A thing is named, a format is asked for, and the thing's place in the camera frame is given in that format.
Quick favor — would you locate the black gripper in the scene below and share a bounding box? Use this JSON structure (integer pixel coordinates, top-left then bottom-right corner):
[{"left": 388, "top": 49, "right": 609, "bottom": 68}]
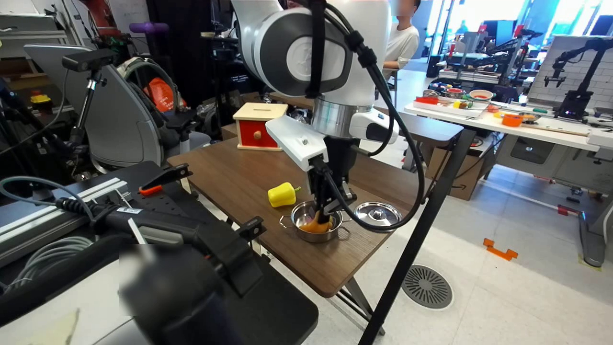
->
[{"left": 308, "top": 106, "right": 400, "bottom": 225}]

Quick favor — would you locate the orange plush toy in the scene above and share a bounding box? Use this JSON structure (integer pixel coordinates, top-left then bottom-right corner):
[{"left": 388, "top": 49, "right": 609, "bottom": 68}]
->
[{"left": 297, "top": 214, "right": 331, "bottom": 233}]

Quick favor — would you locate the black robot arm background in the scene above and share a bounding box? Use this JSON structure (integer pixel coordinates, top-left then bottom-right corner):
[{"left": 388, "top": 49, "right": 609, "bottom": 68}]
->
[{"left": 544, "top": 34, "right": 613, "bottom": 120}]

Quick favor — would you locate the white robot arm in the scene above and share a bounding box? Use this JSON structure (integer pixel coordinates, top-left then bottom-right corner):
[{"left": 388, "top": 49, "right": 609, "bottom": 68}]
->
[{"left": 231, "top": 0, "right": 396, "bottom": 223}]

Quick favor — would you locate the silver pot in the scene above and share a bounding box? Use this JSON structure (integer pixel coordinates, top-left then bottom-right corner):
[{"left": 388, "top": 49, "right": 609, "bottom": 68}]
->
[{"left": 279, "top": 200, "right": 350, "bottom": 243}]

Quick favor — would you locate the silver pot lid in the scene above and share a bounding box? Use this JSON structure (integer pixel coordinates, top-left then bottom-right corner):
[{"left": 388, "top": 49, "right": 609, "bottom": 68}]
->
[{"left": 354, "top": 200, "right": 400, "bottom": 225}]

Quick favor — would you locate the red wooden box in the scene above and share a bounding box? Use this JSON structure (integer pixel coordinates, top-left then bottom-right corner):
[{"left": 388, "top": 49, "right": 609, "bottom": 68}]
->
[{"left": 233, "top": 101, "right": 287, "bottom": 151}]

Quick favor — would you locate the black tripod stand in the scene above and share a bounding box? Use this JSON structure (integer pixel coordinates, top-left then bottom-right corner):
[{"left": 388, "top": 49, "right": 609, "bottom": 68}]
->
[{"left": 358, "top": 128, "right": 475, "bottom": 345}]

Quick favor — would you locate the person in white shirt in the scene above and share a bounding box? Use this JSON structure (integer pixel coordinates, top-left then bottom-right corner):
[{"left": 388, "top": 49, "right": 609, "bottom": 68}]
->
[{"left": 383, "top": 0, "right": 421, "bottom": 76}]

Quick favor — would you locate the round floor drain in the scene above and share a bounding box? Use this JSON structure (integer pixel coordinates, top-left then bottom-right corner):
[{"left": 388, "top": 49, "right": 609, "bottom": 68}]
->
[{"left": 402, "top": 264, "right": 452, "bottom": 308}]

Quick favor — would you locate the orange black clamp left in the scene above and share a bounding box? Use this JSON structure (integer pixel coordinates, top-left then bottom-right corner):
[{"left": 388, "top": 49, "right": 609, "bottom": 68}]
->
[{"left": 138, "top": 164, "right": 191, "bottom": 197}]

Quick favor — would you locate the white background table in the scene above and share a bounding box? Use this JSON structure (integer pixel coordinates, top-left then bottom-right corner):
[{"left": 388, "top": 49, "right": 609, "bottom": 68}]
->
[{"left": 404, "top": 95, "right": 613, "bottom": 267}]

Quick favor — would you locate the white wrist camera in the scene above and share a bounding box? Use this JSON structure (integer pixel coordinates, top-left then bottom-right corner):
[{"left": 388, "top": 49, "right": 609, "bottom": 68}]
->
[{"left": 266, "top": 114, "right": 327, "bottom": 172}]

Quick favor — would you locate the orange bracket on floor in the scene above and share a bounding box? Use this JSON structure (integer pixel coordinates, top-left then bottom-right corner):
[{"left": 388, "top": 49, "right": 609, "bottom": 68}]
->
[{"left": 482, "top": 237, "right": 519, "bottom": 260}]

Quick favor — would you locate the aluminium extrusion rail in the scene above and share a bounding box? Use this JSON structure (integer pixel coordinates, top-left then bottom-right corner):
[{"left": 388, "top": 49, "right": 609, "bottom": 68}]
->
[{"left": 0, "top": 175, "right": 126, "bottom": 241}]

